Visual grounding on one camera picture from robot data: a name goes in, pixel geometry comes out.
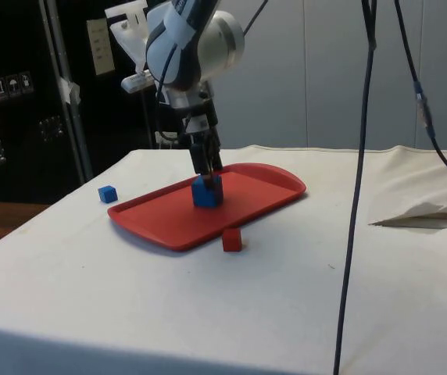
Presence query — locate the small blue cube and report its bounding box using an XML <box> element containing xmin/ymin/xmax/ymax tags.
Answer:
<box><xmin>97</xmin><ymin>184</ymin><xmax>119</xmax><ymax>205</ymax></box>

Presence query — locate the large blue cube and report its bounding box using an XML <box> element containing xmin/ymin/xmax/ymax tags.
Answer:
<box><xmin>190</xmin><ymin>173</ymin><xmax>224</xmax><ymax>209</ymax></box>

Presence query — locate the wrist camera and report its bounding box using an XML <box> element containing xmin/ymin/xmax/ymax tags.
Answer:
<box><xmin>120</xmin><ymin>71</ymin><xmax>155</xmax><ymax>94</ymax></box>

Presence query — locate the black cabinet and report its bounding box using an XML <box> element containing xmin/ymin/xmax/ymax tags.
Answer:
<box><xmin>0</xmin><ymin>0</ymin><xmax>170</xmax><ymax>205</ymax></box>

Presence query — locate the black cable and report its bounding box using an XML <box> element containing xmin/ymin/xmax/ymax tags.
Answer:
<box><xmin>153</xmin><ymin>38</ymin><xmax>181</xmax><ymax>142</ymax></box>
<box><xmin>331</xmin><ymin>0</ymin><xmax>379</xmax><ymax>375</ymax></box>
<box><xmin>392</xmin><ymin>0</ymin><xmax>447</xmax><ymax>195</ymax></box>

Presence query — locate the red tray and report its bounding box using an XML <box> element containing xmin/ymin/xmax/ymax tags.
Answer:
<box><xmin>106</xmin><ymin>162</ymin><xmax>308</xmax><ymax>252</ymax></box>

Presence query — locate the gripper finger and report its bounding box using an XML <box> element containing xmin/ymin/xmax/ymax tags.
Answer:
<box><xmin>190</xmin><ymin>141</ymin><xmax>212</xmax><ymax>185</ymax></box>
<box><xmin>206</xmin><ymin>127</ymin><xmax>225</xmax><ymax>173</ymax></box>

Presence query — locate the small red cube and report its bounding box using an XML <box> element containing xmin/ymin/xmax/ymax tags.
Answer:
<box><xmin>221</xmin><ymin>227</ymin><xmax>243</xmax><ymax>252</ymax></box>

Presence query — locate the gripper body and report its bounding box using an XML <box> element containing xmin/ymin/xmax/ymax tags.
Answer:
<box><xmin>166</xmin><ymin>82</ymin><xmax>220</xmax><ymax>136</ymax></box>

